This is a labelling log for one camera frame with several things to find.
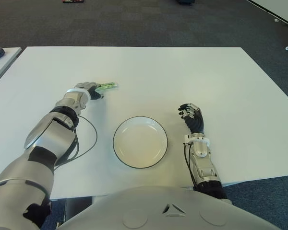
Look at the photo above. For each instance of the green white toothpaste tube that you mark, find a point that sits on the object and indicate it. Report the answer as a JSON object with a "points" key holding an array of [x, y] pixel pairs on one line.
{"points": [[109, 85]]}

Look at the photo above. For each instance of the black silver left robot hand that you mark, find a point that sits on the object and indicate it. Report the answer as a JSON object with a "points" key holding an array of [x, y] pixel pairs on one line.
{"points": [[86, 86]]}

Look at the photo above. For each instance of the colourful flat box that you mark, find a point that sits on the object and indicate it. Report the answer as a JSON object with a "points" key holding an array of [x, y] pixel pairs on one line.
{"points": [[73, 1]]}

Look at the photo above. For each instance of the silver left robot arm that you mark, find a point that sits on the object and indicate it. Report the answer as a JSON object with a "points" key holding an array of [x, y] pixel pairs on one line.
{"points": [[45, 134]]}

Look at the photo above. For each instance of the grey table leg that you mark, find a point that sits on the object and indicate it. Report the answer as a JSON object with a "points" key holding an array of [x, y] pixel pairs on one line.
{"points": [[76, 208]]}

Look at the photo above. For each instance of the white side table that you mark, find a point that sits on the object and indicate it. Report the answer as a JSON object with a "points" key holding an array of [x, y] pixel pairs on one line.
{"points": [[2, 67]]}

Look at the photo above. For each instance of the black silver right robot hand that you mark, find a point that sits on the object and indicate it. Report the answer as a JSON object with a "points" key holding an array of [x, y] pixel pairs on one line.
{"points": [[194, 119]]}

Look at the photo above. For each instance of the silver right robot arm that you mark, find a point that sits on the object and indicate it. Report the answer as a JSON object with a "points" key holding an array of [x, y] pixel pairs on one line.
{"points": [[204, 165]]}

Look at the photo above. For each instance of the grey robot torso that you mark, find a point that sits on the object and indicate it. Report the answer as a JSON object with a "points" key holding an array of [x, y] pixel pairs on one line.
{"points": [[158, 210]]}

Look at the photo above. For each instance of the white plate with black rim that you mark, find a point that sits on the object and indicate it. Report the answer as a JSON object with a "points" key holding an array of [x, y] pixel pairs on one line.
{"points": [[140, 143]]}

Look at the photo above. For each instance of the white table with black edge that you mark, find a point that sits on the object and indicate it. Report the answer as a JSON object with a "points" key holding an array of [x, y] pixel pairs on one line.
{"points": [[278, 7]]}

